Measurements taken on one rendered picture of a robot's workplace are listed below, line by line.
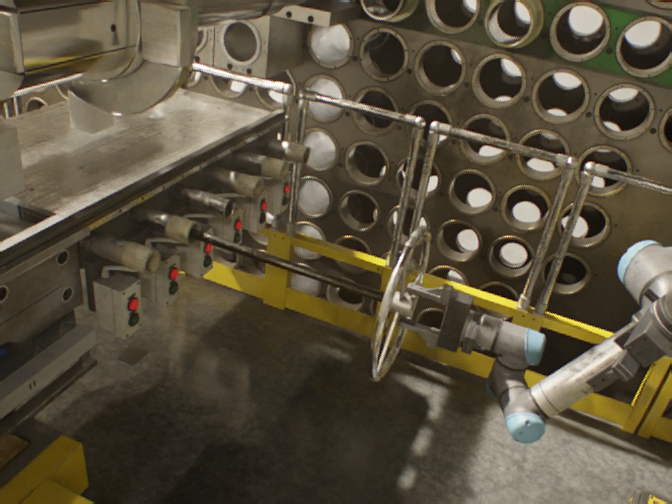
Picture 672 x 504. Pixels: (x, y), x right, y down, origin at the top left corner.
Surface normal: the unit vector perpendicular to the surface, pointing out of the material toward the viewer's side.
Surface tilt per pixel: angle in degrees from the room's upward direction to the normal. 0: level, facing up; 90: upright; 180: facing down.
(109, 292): 90
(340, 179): 90
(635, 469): 0
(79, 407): 0
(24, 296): 90
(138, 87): 90
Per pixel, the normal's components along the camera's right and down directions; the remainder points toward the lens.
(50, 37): 0.92, 0.30
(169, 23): -0.36, 0.44
